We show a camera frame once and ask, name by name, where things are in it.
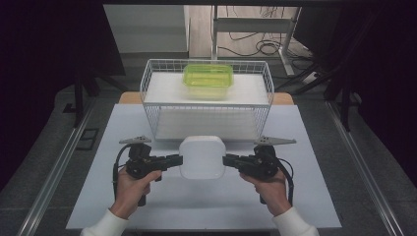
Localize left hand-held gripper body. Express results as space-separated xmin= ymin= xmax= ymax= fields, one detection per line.
xmin=118 ymin=136 xmax=164 ymax=207

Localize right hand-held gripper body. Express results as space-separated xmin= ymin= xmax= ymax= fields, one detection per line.
xmin=240 ymin=136 xmax=297 ymax=205

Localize white food container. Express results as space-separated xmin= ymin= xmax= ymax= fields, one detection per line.
xmin=178 ymin=135 xmax=227 ymax=181

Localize white wire shelf rack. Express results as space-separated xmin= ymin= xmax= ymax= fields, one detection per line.
xmin=140 ymin=58 xmax=275 ymax=143

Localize green lid food container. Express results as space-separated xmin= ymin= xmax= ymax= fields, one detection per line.
xmin=182 ymin=63 xmax=234 ymax=100

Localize person's left hand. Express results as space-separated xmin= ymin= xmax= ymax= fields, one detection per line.
xmin=109 ymin=168 xmax=163 ymax=220

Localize person's right hand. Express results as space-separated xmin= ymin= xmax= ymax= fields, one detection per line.
xmin=239 ymin=168 xmax=293 ymax=217

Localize wooden table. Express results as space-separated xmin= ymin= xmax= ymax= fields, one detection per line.
xmin=117 ymin=91 xmax=295 ymax=106

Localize black metal stand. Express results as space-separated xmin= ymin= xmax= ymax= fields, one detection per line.
xmin=274 ymin=62 xmax=362 ymax=132
xmin=73 ymin=58 xmax=129 ymax=129

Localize white power strip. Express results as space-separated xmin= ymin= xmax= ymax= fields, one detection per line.
xmin=301 ymin=71 xmax=321 ymax=85

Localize white cabinet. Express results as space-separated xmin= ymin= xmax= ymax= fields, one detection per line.
xmin=102 ymin=4 xmax=191 ymax=55

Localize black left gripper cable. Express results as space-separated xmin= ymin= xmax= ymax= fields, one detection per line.
xmin=112 ymin=144 xmax=132 ymax=201

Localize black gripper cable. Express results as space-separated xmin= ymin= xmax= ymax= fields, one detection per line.
xmin=276 ymin=158 xmax=295 ymax=207
xmin=112 ymin=144 xmax=132 ymax=201

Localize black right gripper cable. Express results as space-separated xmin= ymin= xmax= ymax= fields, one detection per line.
xmin=276 ymin=158 xmax=295 ymax=207

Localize black floor socket frame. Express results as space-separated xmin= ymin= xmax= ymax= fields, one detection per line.
xmin=76 ymin=128 xmax=100 ymax=151

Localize metal floor rail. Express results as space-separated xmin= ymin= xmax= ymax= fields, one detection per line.
xmin=16 ymin=97 xmax=96 ymax=236
xmin=324 ymin=99 xmax=406 ymax=236

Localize black floor cables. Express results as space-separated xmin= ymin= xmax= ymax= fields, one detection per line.
xmin=217 ymin=6 xmax=316 ymax=72

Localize white metal desk frame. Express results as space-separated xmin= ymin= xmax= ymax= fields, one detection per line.
xmin=210 ymin=5 xmax=304 ymax=77

